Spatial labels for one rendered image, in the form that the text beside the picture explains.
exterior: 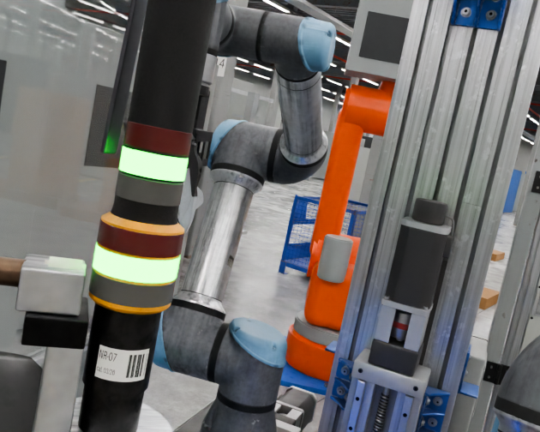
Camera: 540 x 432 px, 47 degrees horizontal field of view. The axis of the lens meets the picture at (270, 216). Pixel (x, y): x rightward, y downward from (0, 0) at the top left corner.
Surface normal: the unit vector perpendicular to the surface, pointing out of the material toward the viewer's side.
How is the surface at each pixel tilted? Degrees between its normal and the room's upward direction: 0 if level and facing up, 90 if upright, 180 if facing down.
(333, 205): 96
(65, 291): 90
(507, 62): 90
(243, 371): 90
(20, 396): 35
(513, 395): 75
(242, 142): 67
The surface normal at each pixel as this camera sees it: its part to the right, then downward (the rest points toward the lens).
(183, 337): -0.10, -0.31
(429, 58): -0.36, 0.05
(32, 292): 0.29, 0.18
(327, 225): -0.11, 0.22
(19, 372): 0.55, -0.67
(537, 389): -0.62, -0.29
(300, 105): -0.02, 0.92
